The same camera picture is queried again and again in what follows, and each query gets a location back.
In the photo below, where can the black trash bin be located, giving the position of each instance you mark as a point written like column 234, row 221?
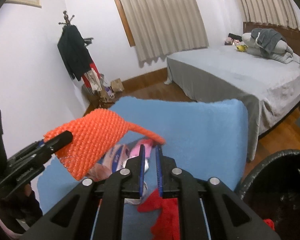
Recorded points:
column 272, row 191

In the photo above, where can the right beige curtain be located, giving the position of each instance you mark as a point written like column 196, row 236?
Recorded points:
column 276, row 12

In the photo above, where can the red cloth scrap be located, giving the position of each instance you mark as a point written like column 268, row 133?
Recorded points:
column 167, row 224

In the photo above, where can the pink dark pillow items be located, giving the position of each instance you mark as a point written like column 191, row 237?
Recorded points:
column 233, row 39

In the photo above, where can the wooden coat rack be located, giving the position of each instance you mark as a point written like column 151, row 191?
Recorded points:
column 88, row 41

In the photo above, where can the bed with grey sheet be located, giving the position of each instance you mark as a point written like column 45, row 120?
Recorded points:
column 269, row 89

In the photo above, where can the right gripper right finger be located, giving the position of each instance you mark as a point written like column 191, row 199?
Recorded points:
column 167, row 175

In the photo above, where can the orange foam net sleeve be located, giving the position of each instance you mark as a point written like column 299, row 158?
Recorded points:
column 92, row 136

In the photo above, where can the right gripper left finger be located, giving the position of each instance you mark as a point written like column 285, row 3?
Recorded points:
column 133, row 176

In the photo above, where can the brown paper bag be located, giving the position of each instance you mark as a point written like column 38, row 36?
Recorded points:
column 117, row 86

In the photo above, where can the yellow plush toy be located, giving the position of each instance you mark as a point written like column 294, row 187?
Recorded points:
column 241, row 48

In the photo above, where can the red white hanging garment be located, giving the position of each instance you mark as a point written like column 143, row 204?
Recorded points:
column 91, row 78

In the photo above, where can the wooden headboard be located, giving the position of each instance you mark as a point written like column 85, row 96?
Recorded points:
column 292, row 36

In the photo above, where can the black hanging coat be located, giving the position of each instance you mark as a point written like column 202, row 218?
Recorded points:
column 74, row 53

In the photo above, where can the beige curtain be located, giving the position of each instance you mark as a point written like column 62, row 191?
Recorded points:
column 163, row 27
column 276, row 12

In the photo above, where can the blue table mat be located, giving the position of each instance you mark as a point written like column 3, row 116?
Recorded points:
column 205, row 139

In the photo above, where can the left beige curtain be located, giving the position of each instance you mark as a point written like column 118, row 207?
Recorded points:
column 163, row 27

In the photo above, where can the grey folded blanket pile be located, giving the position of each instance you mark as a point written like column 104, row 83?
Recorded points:
column 269, row 44

